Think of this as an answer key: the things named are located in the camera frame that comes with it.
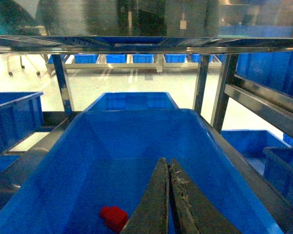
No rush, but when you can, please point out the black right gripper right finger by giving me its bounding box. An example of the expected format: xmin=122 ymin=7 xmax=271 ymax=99
xmin=169 ymin=159 xmax=241 ymax=234

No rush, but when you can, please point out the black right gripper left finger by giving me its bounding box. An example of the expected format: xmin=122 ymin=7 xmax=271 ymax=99
xmin=121 ymin=158 xmax=169 ymax=234

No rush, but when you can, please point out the red toy block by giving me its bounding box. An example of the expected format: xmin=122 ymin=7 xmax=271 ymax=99
xmin=100 ymin=206 xmax=129 ymax=234

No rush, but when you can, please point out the blue crate behind target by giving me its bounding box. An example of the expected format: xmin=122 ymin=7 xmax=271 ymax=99
xmin=85 ymin=92 xmax=179 ymax=112

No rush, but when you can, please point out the steel flow rack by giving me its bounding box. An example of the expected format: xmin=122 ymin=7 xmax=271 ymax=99
xmin=0 ymin=0 xmax=293 ymax=234

